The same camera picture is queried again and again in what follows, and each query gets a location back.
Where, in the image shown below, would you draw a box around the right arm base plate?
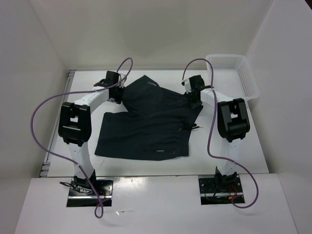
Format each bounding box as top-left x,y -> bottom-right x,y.
198,175 -> 245,205

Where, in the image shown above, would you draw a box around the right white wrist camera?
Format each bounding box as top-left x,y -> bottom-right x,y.
181,78 -> 193,93

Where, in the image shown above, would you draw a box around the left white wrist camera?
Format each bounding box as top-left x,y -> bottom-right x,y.
118,73 -> 127,88

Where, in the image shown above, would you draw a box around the dark navy shorts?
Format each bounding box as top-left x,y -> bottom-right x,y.
95,76 -> 203,161

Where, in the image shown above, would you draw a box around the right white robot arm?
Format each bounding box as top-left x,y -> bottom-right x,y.
182,75 -> 250,192

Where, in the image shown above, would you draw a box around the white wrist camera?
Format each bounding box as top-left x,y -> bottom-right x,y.
118,73 -> 127,88
181,78 -> 193,93

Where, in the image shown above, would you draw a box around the white plastic mesh basket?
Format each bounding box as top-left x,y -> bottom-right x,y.
206,54 -> 259,101

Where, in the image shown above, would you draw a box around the aluminium table edge rail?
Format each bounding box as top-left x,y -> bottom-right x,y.
39,70 -> 76,178

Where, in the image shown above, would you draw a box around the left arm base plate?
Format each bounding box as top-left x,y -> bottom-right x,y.
66,177 -> 115,208

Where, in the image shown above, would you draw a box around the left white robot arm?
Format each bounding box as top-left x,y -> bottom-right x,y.
58,71 -> 126,195

